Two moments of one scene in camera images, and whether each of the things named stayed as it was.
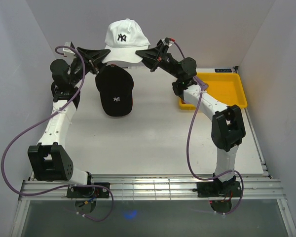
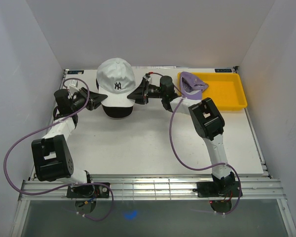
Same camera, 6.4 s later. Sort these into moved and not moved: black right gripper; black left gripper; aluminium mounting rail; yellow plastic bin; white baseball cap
Moved: black left gripper; white baseball cap; black right gripper
Not moved: aluminium mounting rail; yellow plastic bin
